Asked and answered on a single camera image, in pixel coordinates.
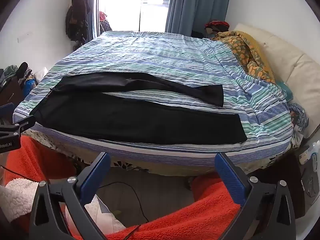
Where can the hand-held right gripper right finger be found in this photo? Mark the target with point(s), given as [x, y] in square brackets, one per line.
[226, 172]

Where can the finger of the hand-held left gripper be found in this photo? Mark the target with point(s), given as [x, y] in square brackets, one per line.
[25, 123]
[6, 111]

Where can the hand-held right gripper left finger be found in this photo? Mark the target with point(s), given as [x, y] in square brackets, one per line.
[100, 171]

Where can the black pants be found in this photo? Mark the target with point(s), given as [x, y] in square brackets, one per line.
[125, 120]

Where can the person's left forearm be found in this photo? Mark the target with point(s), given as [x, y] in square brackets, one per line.
[15, 195]

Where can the person's orange fleece pants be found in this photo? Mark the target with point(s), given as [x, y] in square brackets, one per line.
[187, 217]

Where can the clothes pile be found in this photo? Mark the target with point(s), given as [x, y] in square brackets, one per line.
[15, 72]

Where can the leaf print mattress cover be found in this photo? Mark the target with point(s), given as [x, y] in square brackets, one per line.
[62, 148]

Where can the white cloth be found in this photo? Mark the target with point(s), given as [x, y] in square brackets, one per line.
[105, 217]

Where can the dark wooden nightstand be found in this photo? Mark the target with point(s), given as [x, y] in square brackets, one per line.
[282, 170]

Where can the blue crumpled cloth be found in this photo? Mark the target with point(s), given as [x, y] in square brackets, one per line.
[298, 117]

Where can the white bottle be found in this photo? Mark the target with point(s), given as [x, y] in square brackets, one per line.
[315, 151]

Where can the teal cloth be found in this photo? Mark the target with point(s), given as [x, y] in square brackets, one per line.
[286, 91]

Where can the orange floral blanket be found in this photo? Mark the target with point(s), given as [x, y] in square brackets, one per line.
[240, 47]

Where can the red clothes by window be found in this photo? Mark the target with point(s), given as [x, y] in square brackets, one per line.
[103, 21]

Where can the striped bed sheet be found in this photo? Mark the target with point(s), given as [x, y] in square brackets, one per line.
[162, 55]

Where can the beige padded headboard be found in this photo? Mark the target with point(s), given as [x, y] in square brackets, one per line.
[287, 55]

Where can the red black bag by curtain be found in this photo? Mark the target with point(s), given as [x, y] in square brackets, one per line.
[216, 25]

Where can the window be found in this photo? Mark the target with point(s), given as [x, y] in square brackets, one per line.
[125, 5]

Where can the blue curtain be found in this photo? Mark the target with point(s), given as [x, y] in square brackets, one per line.
[197, 5]

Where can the white wall switch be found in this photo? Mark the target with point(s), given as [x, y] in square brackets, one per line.
[25, 37]

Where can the dark clothes hanging on wall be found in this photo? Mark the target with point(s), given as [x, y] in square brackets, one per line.
[77, 10]

